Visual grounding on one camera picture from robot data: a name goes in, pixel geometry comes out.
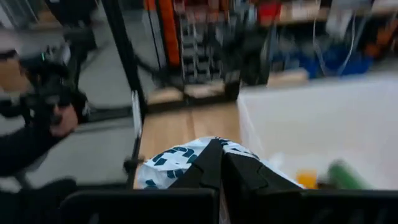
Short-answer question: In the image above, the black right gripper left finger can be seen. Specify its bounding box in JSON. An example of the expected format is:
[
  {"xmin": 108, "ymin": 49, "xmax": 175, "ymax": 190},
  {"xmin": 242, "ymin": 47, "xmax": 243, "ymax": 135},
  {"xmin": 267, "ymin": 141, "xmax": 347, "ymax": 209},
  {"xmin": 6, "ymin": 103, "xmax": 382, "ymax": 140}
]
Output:
[{"xmin": 58, "ymin": 138, "xmax": 224, "ymax": 224}]

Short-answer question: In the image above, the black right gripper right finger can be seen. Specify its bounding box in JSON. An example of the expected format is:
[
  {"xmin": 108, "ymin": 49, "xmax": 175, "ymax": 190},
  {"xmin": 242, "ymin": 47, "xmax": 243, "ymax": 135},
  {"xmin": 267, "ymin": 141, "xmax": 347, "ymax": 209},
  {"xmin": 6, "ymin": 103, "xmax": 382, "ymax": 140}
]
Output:
[{"xmin": 222, "ymin": 152, "xmax": 398, "ymax": 224}]

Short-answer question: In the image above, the white pouch teal print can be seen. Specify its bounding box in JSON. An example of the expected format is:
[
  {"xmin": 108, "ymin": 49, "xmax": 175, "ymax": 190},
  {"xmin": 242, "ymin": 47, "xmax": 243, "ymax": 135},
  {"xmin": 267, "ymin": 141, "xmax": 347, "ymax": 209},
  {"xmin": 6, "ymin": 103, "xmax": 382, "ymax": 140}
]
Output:
[{"xmin": 136, "ymin": 136, "xmax": 305, "ymax": 190}]

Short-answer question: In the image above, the orange pill bottle white cap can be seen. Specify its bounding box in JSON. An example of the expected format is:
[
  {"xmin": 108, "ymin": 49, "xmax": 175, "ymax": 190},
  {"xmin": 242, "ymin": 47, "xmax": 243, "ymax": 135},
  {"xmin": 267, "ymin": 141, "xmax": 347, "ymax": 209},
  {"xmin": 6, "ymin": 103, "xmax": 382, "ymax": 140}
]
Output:
[{"xmin": 295, "ymin": 169, "xmax": 318, "ymax": 190}]

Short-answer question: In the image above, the green bandage roll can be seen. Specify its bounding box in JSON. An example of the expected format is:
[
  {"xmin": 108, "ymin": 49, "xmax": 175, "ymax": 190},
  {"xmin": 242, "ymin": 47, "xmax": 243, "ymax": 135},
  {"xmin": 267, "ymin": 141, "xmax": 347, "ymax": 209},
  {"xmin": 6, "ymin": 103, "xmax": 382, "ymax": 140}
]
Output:
[{"xmin": 326, "ymin": 159, "xmax": 373, "ymax": 190}]

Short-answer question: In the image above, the person's forearm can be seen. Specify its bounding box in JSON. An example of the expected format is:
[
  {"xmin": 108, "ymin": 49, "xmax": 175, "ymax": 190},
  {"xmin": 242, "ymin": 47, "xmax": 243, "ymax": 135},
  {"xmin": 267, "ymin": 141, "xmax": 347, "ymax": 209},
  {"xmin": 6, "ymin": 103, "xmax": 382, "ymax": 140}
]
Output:
[{"xmin": 0, "ymin": 124, "xmax": 65, "ymax": 178}]

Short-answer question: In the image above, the white perforated plastic basket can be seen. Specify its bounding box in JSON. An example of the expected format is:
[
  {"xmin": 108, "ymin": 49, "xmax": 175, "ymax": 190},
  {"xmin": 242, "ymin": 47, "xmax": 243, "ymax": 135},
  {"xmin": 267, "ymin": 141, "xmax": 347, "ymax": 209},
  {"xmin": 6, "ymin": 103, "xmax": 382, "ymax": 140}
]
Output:
[{"xmin": 237, "ymin": 73, "xmax": 398, "ymax": 191}]

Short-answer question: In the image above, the blue storage bin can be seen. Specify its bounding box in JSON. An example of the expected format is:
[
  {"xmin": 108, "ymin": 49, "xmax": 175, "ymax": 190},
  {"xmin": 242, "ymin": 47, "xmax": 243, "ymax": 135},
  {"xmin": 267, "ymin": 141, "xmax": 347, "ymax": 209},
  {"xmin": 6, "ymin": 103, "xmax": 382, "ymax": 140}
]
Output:
[{"xmin": 298, "ymin": 43, "xmax": 374, "ymax": 77}]

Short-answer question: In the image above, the person's hand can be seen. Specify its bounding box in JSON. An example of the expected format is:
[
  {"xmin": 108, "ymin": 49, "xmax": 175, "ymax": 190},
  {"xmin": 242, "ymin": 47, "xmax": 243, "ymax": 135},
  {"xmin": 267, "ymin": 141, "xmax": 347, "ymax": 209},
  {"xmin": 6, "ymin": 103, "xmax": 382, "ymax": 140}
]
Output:
[{"xmin": 49, "ymin": 103, "xmax": 79, "ymax": 138}]

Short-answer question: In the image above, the red box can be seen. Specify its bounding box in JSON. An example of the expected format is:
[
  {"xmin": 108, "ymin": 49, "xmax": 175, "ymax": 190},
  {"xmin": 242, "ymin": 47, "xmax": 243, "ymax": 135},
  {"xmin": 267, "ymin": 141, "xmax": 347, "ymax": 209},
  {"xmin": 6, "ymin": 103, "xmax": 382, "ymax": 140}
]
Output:
[{"xmin": 257, "ymin": 1, "xmax": 282, "ymax": 27}]

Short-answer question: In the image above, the gray wire shelf rack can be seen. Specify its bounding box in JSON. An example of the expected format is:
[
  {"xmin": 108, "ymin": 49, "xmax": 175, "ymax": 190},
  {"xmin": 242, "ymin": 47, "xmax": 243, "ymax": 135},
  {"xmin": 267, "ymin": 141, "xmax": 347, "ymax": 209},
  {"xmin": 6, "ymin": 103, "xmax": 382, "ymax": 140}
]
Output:
[{"xmin": 178, "ymin": 12, "xmax": 224, "ymax": 85}]

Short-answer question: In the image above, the black metal table frame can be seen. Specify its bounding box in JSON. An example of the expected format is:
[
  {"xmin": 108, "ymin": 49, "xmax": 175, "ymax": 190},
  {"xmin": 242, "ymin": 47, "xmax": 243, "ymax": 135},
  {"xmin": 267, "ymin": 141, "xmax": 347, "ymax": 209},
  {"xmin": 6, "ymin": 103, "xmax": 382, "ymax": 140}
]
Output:
[{"xmin": 101, "ymin": 0, "xmax": 242, "ymax": 190}]

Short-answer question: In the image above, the orange vertical post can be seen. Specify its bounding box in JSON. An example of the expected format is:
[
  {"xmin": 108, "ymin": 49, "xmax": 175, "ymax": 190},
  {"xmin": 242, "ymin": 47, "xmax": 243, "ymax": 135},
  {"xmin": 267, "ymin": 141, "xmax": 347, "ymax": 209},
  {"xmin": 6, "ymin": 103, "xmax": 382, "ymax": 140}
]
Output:
[{"xmin": 144, "ymin": 0, "xmax": 182, "ymax": 68}]

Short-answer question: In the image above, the white cable loop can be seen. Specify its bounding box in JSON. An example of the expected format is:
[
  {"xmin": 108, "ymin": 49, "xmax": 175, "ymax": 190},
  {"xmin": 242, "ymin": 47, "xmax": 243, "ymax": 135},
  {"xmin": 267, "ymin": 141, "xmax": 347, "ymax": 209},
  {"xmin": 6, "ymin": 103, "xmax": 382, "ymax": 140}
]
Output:
[{"xmin": 312, "ymin": 12, "xmax": 357, "ymax": 77}]

